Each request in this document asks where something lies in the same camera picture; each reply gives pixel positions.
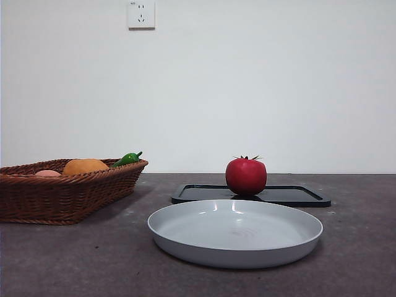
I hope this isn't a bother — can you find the dark rectangular tray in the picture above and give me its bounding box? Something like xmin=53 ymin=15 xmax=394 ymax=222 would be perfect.
xmin=171 ymin=184 xmax=332 ymax=208

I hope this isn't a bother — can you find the pink egg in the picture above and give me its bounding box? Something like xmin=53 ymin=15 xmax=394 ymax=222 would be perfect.
xmin=34 ymin=169 xmax=62 ymax=178

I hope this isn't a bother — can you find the green pepper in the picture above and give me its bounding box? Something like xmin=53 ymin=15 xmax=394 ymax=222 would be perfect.
xmin=110 ymin=151 xmax=144 ymax=169

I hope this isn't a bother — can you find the red tomato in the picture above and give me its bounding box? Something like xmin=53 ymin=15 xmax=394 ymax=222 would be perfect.
xmin=225 ymin=155 xmax=267 ymax=196

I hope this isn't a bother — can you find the white wall socket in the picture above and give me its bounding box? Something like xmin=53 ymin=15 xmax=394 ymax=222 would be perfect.
xmin=128 ymin=0 xmax=156 ymax=31

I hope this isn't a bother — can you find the white round plate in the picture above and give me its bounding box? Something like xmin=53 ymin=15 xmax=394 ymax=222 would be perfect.
xmin=147 ymin=199 xmax=324 ymax=269

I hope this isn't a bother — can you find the orange round fruit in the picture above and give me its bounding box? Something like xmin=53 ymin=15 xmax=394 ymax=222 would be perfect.
xmin=62 ymin=158 xmax=110 ymax=176

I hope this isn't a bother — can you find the brown wicker basket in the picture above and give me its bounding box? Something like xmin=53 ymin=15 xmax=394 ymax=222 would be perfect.
xmin=0 ymin=158 xmax=149 ymax=226

